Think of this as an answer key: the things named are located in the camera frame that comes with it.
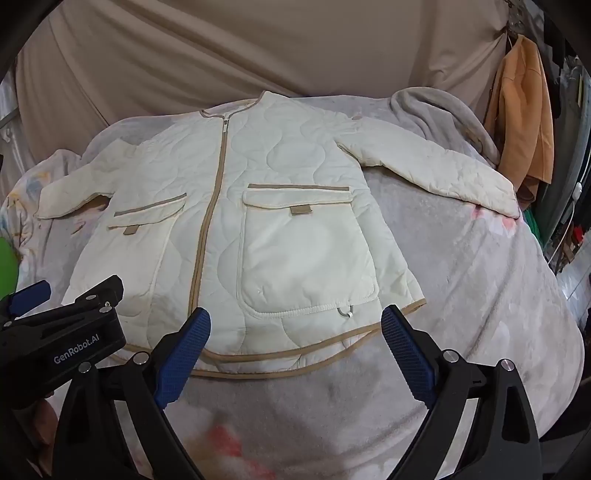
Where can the green cloth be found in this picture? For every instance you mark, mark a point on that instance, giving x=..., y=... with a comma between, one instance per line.
x=534, y=228

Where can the orange hanging garment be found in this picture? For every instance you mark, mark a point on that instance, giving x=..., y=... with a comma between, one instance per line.
x=521, y=115

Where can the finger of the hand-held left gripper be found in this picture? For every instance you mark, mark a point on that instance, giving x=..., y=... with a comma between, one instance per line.
x=99, y=290
x=32, y=293

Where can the white quilted jacket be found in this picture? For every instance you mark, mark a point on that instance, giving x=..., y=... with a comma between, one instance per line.
x=286, y=240

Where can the dark hanging clothes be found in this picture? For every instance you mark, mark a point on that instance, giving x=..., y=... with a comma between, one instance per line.
x=563, y=138

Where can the grey floral blanket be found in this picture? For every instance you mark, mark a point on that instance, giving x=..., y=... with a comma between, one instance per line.
x=461, y=300

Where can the bright green object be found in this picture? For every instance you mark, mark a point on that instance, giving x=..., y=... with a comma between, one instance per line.
x=8, y=267

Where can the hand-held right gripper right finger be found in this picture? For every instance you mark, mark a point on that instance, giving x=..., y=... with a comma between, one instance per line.
x=406, y=350

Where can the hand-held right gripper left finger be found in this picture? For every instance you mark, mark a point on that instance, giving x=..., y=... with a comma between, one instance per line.
x=184, y=355

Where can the beige backdrop cloth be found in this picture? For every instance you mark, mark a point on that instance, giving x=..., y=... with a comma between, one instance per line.
x=277, y=46

